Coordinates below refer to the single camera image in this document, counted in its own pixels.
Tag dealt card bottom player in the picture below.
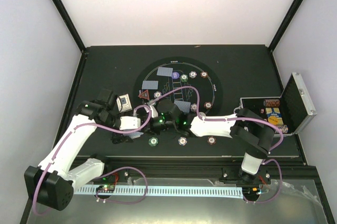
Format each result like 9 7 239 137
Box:
174 100 191 113

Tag dealt card player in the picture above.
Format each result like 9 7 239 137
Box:
142 80 158 90
174 100 191 113
156 67 173 77

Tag green chip stack source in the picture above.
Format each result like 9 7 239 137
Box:
148 137 158 147

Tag red triangular button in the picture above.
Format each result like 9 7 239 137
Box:
138 90 150 100

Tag brown chips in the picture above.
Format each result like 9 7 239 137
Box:
201 72 208 78
204 102 212 109

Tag purple round button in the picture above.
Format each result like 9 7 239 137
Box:
171 72 180 79

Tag green chips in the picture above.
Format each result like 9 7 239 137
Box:
180 74 188 83

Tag dealt card top player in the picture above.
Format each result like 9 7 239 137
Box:
156 67 173 77

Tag brown orange chip stack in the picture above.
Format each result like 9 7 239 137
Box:
207 136 216 145

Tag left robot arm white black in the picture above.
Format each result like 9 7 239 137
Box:
24 89 132 213

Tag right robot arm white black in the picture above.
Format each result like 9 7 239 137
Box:
142 100 275 184

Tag white card box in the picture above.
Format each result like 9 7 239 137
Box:
116 94 132 113

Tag round black poker mat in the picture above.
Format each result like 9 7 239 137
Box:
132 57 223 116

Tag left circuit board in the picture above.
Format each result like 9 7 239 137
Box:
96 185 115 193

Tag circuit board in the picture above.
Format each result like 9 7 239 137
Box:
96 185 115 193
247 187 269 195

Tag light blue slotted strip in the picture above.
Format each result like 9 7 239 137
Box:
74 185 243 199

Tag brown chip row in case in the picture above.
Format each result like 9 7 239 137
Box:
264 99 281 107

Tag boxed card deck in case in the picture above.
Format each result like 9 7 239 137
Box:
265 107 284 126

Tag right circuit board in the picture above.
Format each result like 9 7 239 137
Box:
247 187 269 195

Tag purple chip row in case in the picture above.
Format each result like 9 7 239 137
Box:
277 125 289 134

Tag aluminium poker case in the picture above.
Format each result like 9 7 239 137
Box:
233 73 317 137

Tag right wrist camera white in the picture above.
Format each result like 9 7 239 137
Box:
148 104 158 118

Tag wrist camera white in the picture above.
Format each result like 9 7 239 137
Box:
148 104 158 118
119 116 141 131

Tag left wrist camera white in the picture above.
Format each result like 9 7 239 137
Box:
119 116 141 131

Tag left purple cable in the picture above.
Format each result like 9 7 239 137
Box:
32 104 155 216

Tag black aluminium rail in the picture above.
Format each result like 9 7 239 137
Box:
104 156 243 179

